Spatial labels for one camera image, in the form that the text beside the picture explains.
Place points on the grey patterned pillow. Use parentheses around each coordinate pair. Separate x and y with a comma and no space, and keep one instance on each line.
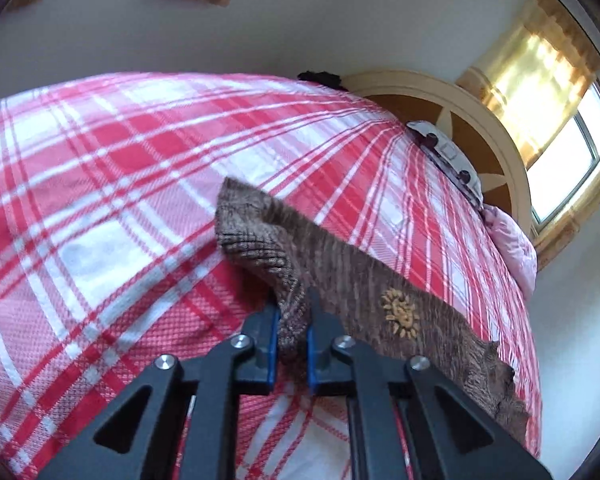
(450,152)

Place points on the yellow curtain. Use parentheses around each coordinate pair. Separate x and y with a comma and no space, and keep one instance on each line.
(530,70)

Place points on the black object beside bed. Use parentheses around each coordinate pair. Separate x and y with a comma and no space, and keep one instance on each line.
(322,78)

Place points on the brown striped small garment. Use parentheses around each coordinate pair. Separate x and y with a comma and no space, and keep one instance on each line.
(360,280)

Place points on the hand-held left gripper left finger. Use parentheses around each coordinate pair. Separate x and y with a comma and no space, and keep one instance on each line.
(275,355)

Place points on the red plaid bed blanket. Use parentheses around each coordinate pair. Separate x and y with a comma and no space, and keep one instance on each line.
(105,185)

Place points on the pink pillow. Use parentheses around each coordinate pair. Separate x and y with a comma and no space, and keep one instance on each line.
(515,250)

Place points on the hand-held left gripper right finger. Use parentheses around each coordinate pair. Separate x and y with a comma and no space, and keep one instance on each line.
(311,360)

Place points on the cream and brown headboard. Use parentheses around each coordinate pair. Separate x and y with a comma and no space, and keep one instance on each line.
(480,130)

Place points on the window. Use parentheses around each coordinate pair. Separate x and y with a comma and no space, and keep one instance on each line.
(570,170)

